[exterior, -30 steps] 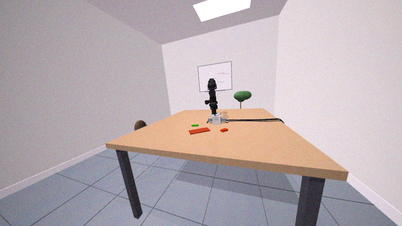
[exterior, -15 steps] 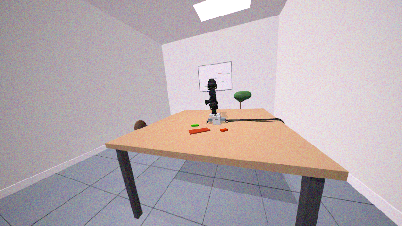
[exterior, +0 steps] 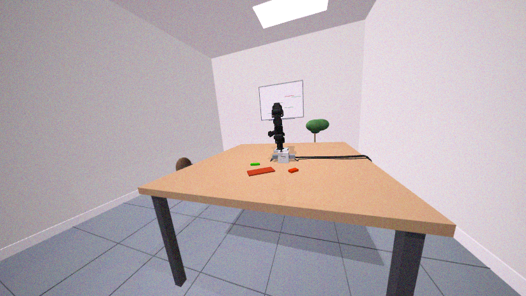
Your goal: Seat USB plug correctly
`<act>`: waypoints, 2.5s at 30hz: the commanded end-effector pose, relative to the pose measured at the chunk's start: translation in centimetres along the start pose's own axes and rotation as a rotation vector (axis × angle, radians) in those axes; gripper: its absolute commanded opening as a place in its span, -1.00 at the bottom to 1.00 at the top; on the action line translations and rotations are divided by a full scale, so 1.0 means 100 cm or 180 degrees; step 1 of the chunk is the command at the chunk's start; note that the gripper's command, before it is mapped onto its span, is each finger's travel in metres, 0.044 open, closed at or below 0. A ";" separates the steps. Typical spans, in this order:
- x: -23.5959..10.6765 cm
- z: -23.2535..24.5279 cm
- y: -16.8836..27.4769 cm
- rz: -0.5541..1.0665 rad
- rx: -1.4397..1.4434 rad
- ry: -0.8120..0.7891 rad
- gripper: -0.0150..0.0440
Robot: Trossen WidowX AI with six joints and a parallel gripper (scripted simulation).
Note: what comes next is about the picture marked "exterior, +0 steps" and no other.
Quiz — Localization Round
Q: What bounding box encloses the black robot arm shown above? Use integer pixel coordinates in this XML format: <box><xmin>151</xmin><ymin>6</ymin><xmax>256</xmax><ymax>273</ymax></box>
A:
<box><xmin>268</xmin><ymin>102</ymin><xmax>284</xmax><ymax>150</ymax></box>

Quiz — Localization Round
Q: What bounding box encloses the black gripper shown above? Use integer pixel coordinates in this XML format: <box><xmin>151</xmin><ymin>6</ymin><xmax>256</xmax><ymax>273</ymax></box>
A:
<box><xmin>274</xmin><ymin>125</ymin><xmax>285</xmax><ymax>147</ymax></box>

